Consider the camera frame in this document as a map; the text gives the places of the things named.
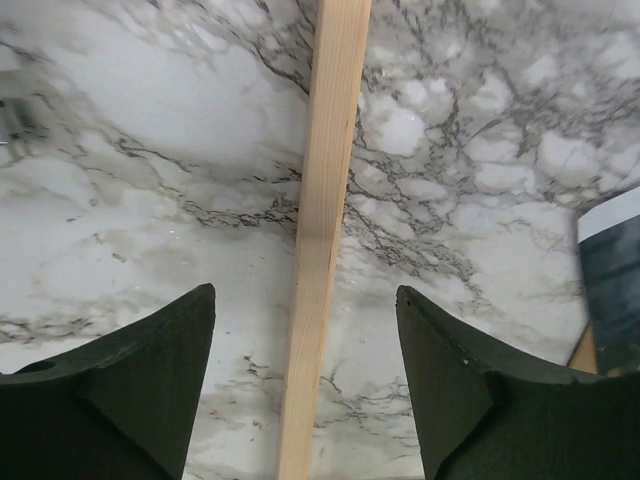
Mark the colour photo print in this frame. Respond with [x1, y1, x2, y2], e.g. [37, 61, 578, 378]
[577, 188, 639, 376]

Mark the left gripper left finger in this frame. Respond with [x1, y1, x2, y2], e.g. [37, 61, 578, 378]
[1, 284, 216, 479]

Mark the light wooden picture frame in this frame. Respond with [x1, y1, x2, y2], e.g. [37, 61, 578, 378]
[276, 1, 371, 480]

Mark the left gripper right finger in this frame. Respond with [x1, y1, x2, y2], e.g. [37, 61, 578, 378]
[396, 286, 639, 479]

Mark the brown frame backing board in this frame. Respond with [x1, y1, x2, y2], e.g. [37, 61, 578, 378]
[567, 324, 598, 375]

